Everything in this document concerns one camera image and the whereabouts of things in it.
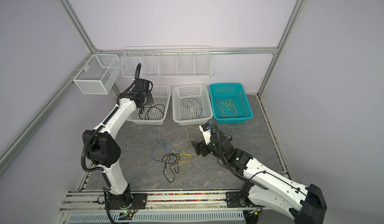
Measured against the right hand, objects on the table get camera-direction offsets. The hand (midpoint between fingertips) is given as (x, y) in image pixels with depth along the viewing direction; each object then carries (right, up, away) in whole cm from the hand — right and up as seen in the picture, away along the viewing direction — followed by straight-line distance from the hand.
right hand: (199, 139), depth 74 cm
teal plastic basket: (+18, +29, +45) cm, 57 cm away
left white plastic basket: (-33, +12, +34) cm, 49 cm away
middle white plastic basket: (-6, +19, +41) cm, 45 cm away
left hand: (-31, +20, +15) cm, 40 cm away
